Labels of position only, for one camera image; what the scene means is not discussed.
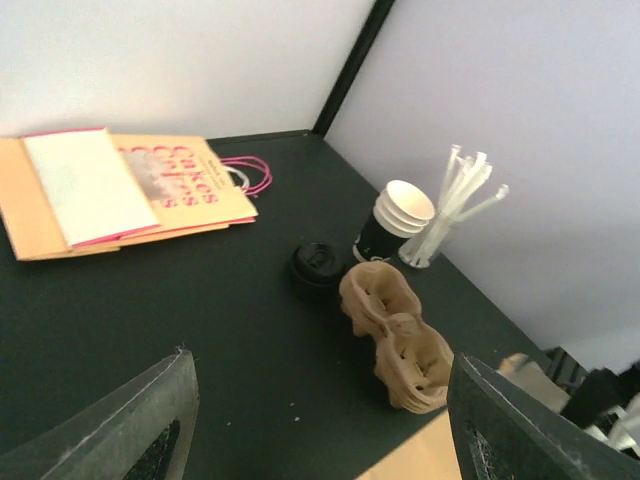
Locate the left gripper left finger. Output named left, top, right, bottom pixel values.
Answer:
left=1, top=349, right=199, bottom=479

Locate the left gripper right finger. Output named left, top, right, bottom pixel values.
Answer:
left=447, top=354, right=639, bottom=479

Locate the orange paper bag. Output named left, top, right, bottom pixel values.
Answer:
left=354, top=352, right=571, bottom=480

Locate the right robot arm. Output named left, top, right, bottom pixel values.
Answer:
left=546, top=347, right=639, bottom=459

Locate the stack of black lids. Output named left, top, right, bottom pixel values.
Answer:
left=289, top=242, right=346, bottom=290

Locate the stack of paper cups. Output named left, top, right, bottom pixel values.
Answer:
left=352, top=180, right=435, bottom=262

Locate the Cakes printed paper bag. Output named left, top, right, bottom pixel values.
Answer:
left=111, top=134, right=258, bottom=246

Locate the orange flat bag stack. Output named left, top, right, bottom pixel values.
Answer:
left=1, top=128, right=160, bottom=261

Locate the jar of white stirrers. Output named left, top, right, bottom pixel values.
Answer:
left=398, top=145, right=509, bottom=269

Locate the black frame post right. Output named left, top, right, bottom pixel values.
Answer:
left=311, top=0, right=396, bottom=137

